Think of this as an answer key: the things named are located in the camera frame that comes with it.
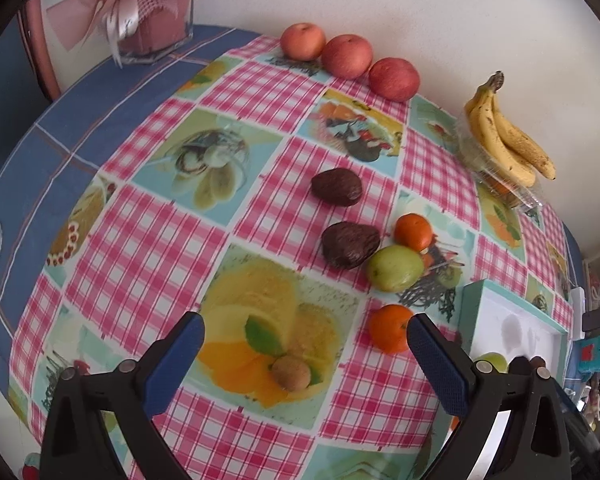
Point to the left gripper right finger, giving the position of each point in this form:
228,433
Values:
534,444

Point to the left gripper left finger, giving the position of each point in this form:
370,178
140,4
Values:
76,443

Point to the green pear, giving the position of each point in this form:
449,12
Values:
394,268
497,360

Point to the orange mandarin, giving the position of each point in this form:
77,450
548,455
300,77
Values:
387,328
413,231

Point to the dark avocado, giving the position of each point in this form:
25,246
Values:
346,245
521,365
339,187

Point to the teal toy box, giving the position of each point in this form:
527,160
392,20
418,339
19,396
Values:
587,354

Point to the white tray teal rim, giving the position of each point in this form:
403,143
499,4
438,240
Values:
493,319

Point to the black power adapter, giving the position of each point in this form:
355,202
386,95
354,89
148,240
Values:
591,321

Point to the white power strip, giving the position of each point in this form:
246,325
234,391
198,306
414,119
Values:
578,303

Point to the green pear on table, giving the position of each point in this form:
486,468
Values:
394,268

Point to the blue plaid tablecloth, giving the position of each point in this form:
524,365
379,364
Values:
59,155

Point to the clear plastic fruit container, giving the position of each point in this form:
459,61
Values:
489,172

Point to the yellow banana bunch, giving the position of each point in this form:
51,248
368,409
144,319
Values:
517,156

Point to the pink checkered fruit tablecloth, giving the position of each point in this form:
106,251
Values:
207,206

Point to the right red apple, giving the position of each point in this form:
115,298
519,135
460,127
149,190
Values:
394,79

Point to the red apple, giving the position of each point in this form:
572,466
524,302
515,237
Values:
347,56
394,79
303,42

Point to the pink chair back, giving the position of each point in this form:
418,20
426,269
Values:
31,28

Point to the middle red apple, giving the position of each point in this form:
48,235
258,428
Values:
347,56

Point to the left red apple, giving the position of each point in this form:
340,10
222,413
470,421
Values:
303,42

